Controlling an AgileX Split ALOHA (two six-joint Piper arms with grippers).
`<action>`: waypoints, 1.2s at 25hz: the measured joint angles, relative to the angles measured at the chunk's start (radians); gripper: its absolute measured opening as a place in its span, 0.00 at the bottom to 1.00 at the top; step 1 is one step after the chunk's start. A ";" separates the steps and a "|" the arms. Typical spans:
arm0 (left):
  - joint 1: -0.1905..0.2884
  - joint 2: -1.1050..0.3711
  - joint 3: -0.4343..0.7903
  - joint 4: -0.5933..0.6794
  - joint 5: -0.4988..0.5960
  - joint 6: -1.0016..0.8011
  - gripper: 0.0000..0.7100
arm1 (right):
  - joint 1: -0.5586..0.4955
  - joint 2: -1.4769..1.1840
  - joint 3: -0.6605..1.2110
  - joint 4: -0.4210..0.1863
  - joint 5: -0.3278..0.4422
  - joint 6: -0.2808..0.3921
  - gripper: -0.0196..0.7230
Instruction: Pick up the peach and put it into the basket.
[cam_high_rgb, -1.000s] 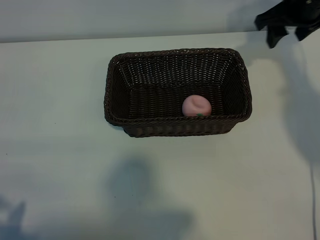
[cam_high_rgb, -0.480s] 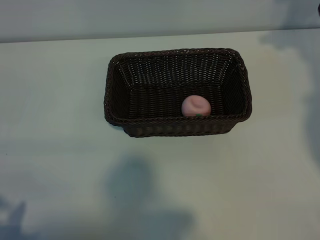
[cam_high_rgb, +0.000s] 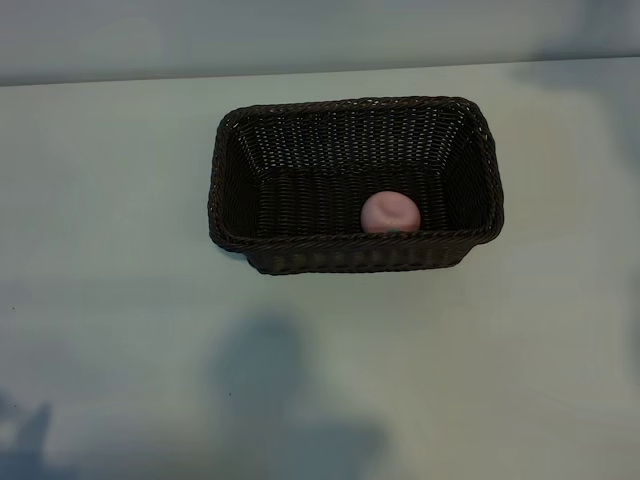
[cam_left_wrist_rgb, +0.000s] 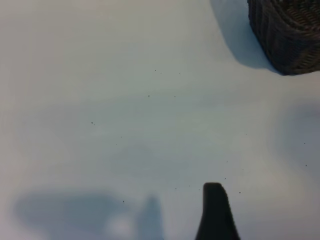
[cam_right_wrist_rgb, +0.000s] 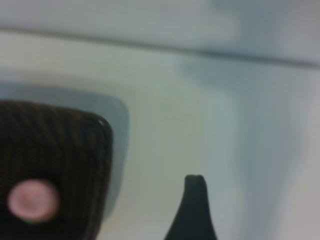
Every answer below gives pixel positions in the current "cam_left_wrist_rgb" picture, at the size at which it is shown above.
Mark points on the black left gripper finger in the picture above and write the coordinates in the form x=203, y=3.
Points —
x=216, y=215

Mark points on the dark brown wicker basket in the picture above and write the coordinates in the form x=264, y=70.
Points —
x=290, y=37

